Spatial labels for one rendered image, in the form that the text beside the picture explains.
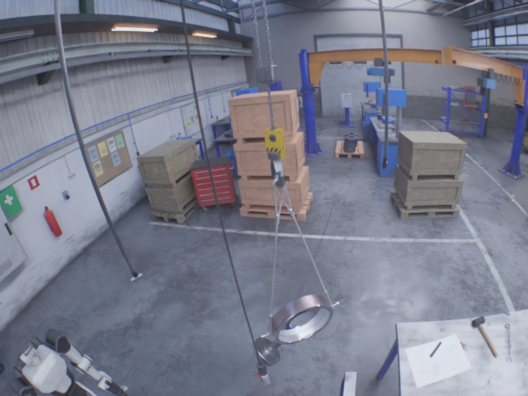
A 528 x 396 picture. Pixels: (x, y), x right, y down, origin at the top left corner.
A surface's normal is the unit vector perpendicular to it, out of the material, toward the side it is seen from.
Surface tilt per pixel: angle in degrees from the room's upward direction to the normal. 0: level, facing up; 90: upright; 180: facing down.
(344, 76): 90
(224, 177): 90
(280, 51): 90
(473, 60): 90
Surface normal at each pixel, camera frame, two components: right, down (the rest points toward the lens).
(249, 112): -0.26, 0.48
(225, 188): 0.06, 0.46
